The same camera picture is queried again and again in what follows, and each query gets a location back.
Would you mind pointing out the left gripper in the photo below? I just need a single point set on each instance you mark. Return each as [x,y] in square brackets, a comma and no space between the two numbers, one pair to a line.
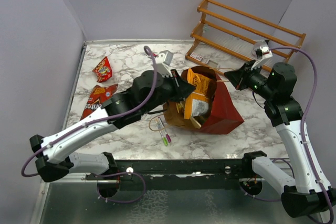
[180,93]

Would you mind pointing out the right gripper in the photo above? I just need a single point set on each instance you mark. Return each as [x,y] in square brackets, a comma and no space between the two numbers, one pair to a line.
[239,77]

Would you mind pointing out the yellow kettle chips bag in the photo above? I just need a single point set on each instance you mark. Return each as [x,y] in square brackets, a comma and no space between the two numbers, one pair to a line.
[197,103]

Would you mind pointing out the red brown paper bag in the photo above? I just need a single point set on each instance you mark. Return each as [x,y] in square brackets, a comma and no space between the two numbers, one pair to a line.
[222,116]

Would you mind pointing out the red cheez-it snack bag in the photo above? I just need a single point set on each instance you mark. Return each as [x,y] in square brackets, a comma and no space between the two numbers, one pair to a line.
[103,70]

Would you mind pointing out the red doritos chip bag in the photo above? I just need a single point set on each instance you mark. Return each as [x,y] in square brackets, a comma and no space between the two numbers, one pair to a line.
[98,96]

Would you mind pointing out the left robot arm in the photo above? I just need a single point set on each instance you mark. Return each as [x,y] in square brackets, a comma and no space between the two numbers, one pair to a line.
[57,155]

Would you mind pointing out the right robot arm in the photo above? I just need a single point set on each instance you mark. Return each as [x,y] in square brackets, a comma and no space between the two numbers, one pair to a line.
[308,191]

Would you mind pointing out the open small cardboard box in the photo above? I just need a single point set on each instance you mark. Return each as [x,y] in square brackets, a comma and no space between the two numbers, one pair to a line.
[212,64]

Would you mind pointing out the red white small box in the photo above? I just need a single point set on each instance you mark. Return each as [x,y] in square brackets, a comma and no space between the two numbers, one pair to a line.
[196,57]

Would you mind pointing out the wooden shelf rack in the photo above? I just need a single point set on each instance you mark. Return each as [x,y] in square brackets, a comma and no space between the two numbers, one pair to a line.
[227,35]

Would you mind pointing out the purple cap marker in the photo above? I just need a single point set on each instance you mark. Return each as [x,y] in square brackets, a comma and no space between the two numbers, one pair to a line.
[165,131]

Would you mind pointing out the green cap marker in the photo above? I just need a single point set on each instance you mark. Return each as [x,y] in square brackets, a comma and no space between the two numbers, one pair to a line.
[161,133]

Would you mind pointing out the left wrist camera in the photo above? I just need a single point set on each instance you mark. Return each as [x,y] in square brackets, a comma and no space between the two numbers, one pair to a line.
[163,60]

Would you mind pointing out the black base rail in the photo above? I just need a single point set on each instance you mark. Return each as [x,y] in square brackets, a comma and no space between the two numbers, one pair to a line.
[180,174]

